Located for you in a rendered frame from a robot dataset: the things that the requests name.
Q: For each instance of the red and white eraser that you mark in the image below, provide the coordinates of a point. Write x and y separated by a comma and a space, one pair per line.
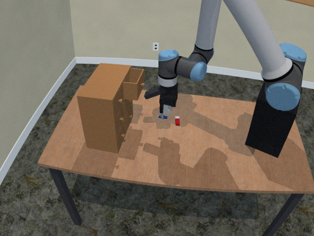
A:
177, 121

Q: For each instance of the brown wooden drawer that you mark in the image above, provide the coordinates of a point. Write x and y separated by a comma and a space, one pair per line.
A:
117, 102
129, 116
126, 105
119, 118
133, 84
121, 135

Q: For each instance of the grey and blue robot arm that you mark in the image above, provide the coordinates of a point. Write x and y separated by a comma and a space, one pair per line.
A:
282, 64

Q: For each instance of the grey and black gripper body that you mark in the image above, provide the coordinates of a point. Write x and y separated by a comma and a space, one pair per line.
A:
170, 97

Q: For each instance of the brown wooden chest of drawers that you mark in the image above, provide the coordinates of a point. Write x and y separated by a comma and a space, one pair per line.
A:
95, 102

